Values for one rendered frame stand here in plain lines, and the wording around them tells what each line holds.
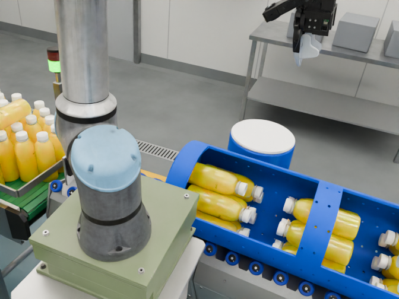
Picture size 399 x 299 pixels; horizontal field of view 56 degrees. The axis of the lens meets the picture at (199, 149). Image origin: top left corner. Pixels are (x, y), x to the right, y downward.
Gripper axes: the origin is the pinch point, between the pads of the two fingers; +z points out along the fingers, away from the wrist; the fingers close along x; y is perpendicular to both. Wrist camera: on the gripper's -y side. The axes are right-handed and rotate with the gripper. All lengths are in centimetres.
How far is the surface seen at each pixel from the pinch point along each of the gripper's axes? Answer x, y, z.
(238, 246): -28, -4, 44
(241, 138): 30, -26, 53
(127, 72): 248, -261, 168
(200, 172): -16.4, -21.2, 32.1
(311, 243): -25.4, 14.3, 36.4
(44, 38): 269, -416, 152
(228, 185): -16.6, -12.1, 33.9
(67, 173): -22, -74, 46
